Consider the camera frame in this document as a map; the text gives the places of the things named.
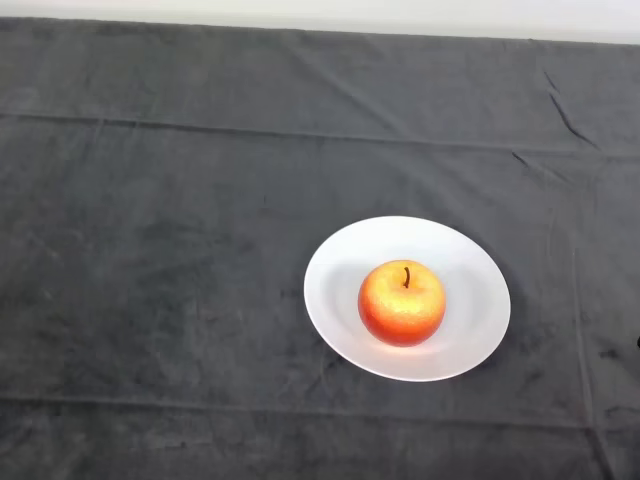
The white round plate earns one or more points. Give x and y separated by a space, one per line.
450 255

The black cloth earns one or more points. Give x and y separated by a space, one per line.
150 175

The red yellow apple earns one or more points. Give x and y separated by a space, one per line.
400 305

